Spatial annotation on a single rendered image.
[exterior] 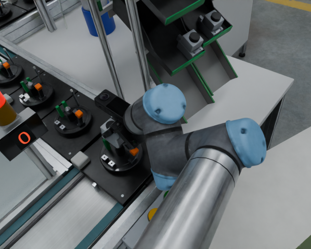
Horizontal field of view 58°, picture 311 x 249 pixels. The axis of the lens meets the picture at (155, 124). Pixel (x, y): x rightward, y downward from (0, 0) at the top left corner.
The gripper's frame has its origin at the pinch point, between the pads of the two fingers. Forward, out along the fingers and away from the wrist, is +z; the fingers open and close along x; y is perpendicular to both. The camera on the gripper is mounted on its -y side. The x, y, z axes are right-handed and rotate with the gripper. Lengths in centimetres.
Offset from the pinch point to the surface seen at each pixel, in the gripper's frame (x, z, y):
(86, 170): -11.1, 13.7, 5.5
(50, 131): -8.2, 29.5, -12.4
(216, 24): 40.1, -17.0, -2.3
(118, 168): -4.7, 6.0, 11.1
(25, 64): 9, 60, -46
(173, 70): 21.8, -11.0, -0.7
